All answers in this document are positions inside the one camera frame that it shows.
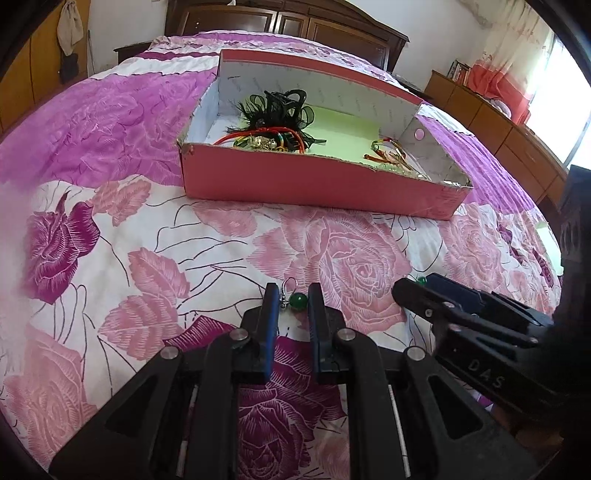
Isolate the brown wooden sideboard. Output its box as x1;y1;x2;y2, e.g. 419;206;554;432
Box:
424;69;568;206

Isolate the floral pink purple blanket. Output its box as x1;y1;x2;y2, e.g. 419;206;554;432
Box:
0;30;561;480

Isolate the beige hanging cloth bag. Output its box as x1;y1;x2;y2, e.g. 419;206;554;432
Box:
56;0;85;54

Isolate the row of books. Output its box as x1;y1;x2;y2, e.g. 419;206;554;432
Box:
447;59;472;84

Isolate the brown wooden wardrobe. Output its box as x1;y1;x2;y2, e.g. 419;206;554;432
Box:
0;0;90;134

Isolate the pink orange curtain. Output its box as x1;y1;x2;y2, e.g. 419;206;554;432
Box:
466;0;557;125

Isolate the black ribbon hair accessory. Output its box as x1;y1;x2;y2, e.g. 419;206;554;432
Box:
226;89;328;140

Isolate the pink cardboard box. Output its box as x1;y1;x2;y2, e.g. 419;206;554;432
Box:
175;48;475;221

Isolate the bright window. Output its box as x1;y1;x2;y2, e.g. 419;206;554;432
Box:
526;32;583;162

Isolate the rainbow cord bracelet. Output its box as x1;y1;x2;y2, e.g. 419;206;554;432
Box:
231;130;306;151

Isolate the red knotted cord bracelet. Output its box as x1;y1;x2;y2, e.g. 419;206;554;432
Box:
364;137;416;169

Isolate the black hanging pouch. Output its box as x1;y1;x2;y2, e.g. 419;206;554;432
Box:
60;53;80;85

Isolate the red string bracelet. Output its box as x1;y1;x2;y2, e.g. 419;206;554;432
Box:
213;129;315;151

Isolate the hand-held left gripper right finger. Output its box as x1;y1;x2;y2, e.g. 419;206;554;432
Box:
308;282;539;480

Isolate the dark wooden nightstand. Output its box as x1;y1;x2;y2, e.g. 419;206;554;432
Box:
114;41;153;64

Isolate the dark wooden headboard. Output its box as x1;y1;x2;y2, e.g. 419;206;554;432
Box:
164;0;411;72

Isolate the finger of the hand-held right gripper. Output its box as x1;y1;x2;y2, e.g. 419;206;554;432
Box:
392;278;541;349
427;273;555;329

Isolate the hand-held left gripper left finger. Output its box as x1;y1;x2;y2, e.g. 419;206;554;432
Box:
48;282;280;480

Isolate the light green paper sheet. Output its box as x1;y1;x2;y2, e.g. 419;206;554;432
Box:
311;106;391;162

